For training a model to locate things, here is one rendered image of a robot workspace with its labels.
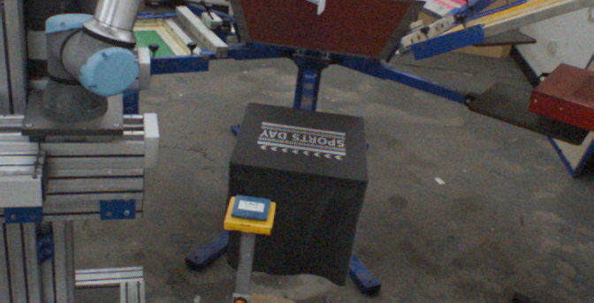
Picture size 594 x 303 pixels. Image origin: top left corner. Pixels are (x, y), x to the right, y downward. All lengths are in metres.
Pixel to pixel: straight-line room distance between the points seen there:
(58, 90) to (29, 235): 0.57
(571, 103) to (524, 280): 1.18
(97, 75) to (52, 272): 0.92
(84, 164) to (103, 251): 1.62
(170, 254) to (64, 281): 1.10
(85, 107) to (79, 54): 0.18
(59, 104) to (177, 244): 1.80
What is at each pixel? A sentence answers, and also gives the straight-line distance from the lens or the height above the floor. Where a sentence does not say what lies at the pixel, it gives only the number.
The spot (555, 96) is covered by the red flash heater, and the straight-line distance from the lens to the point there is 2.68.
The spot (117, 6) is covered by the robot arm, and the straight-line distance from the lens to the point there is 1.43.
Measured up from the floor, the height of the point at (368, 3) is 1.48.
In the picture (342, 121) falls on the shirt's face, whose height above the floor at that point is 0.95.
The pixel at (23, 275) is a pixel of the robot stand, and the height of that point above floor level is 0.66.
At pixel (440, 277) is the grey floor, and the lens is 3.36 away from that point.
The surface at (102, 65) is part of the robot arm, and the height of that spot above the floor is 1.45.
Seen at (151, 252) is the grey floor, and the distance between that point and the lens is 3.24.
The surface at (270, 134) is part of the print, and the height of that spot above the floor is 0.95.
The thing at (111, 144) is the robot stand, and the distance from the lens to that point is 1.64.
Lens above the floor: 1.97
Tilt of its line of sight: 27 degrees down
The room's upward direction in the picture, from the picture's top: 7 degrees clockwise
